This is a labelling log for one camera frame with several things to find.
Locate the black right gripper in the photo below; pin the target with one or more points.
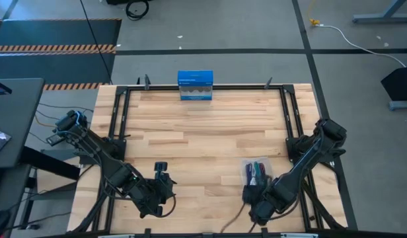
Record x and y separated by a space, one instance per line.
273 198

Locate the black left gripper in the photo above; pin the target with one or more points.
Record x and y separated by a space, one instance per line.
154 195

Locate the clear plastic bag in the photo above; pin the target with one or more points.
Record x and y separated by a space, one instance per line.
256 163

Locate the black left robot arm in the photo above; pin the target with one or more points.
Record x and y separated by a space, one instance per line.
91 145

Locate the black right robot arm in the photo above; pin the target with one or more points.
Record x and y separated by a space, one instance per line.
309 155

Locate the blue DualShock 4 controller box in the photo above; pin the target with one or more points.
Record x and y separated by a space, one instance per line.
195 86

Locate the grey desk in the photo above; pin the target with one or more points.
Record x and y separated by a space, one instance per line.
15 122

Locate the black mat with hazard stripes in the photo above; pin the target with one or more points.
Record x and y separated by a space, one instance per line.
55 36

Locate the black angled stand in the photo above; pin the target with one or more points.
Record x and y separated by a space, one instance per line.
400 82

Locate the grey table leg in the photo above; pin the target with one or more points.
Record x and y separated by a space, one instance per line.
385 15

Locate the black table frame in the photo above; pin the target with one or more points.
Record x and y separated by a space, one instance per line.
122 109

